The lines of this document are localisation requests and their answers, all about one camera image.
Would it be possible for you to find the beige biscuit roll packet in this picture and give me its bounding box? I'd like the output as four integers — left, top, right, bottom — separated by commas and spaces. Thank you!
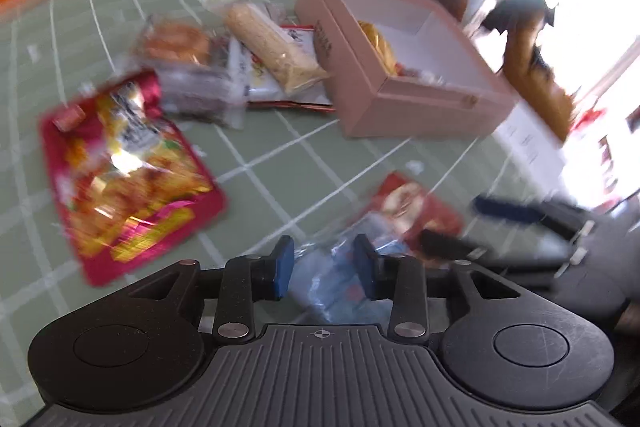
202, 0, 329, 95

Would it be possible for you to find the round cake clear packet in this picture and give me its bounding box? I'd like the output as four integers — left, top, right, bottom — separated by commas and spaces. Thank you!
127, 15, 248, 130

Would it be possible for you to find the tan lounge chair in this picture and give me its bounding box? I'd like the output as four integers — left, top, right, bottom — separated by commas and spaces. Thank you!
480, 0, 575, 143

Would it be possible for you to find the large red chicken snack pouch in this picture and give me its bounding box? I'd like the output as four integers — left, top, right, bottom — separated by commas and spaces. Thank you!
39, 70, 227, 286

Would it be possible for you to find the pink cardboard box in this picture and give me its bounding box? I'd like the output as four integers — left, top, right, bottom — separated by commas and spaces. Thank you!
295, 0, 516, 138

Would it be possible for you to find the yellow snack packet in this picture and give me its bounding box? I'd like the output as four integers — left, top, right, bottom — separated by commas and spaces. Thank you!
358, 20, 399, 76

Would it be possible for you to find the white red snack packet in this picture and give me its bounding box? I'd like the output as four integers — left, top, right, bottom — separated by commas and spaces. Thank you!
226, 24, 336, 113

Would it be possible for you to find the small red snack packet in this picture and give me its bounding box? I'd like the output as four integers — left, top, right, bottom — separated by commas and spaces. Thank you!
367, 171, 464, 253

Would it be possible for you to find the clear blue snack packet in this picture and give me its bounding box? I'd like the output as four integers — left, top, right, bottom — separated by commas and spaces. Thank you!
288, 211, 408, 327

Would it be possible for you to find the green checkered tablecloth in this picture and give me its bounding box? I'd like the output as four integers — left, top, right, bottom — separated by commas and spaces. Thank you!
1, 0, 563, 426

